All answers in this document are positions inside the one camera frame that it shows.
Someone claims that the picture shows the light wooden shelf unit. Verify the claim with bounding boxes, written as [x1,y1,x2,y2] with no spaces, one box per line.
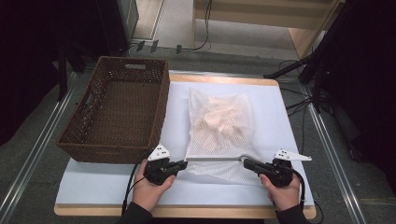
[191,0,344,60]

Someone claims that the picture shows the black floor cables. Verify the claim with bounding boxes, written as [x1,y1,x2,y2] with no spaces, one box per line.
[278,59,314,160]

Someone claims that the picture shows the pale blue table mat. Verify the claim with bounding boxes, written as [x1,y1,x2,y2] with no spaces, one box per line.
[55,81,316,208]

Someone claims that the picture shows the metal floor rail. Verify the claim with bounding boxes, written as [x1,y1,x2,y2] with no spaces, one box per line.
[303,87,368,224]
[0,73,78,223]

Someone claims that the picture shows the person's right hand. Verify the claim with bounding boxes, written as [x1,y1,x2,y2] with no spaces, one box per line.
[259,173,301,212]

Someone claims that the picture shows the cream cloth garment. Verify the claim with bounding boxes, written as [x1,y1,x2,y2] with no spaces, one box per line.
[199,96,250,145]

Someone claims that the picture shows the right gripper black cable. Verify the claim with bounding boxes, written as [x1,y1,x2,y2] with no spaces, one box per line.
[279,166,306,210]

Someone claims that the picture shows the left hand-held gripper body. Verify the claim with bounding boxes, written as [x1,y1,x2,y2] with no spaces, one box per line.
[143,143,180,187]

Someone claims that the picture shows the person's left hand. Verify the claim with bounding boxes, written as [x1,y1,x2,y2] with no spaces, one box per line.
[133,161,177,213]

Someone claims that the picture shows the dark cabinet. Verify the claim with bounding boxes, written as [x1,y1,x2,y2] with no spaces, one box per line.
[96,0,139,57]

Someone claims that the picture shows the black curtain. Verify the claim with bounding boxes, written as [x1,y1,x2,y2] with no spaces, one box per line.
[326,0,396,194]
[0,0,104,147]

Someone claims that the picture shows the brown wicker basket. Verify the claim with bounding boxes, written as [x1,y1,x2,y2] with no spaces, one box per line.
[55,55,171,165]

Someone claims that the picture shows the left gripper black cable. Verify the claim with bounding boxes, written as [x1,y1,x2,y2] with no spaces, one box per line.
[121,150,153,216]

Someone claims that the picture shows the black tripod stand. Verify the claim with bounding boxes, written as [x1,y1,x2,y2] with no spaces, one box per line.
[263,0,331,114]

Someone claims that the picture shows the hanging black cable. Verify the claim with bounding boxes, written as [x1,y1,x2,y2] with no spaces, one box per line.
[181,0,214,52]

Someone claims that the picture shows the black metal stand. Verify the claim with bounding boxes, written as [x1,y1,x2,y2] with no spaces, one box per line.
[57,43,87,102]

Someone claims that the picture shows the wooden table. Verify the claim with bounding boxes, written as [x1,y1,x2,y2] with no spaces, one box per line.
[53,73,317,220]

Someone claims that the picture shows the white mesh laundry bag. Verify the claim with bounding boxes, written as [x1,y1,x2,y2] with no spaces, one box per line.
[185,87,264,187]

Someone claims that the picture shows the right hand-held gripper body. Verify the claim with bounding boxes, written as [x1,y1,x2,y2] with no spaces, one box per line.
[257,148,313,189]

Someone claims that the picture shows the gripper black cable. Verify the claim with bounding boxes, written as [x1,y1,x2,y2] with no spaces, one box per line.
[279,166,306,210]
[121,150,153,216]

